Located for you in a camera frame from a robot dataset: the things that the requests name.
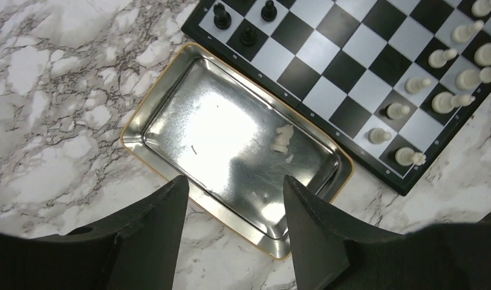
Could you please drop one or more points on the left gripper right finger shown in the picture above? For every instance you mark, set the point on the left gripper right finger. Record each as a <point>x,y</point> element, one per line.
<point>332,249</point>

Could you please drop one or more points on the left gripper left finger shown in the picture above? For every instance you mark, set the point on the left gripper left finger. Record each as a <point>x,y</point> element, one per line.
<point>134,248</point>

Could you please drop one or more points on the white piece corner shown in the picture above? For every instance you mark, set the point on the white piece corner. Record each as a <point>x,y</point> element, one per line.
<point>406,156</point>

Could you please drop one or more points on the white pawn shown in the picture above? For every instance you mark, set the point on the white pawn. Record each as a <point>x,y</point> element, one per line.
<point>446,102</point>
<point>378,135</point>
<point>463,33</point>
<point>481,8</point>
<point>438,58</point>

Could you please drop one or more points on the white knight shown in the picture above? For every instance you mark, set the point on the white knight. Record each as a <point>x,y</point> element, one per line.
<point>282,140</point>

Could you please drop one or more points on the white chess piece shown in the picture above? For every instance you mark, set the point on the white chess piece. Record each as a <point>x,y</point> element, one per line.
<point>397,111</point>
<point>416,84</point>

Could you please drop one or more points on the white piece back row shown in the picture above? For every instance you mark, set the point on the white piece back row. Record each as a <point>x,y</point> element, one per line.
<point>482,56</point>
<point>471,78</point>

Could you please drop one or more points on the gold tin with white pieces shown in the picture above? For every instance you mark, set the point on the gold tin with white pieces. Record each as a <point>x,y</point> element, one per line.
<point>207,121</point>

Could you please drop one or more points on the black and white chessboard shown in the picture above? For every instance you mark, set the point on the black and white chessboard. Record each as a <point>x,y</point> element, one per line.
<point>342,63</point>

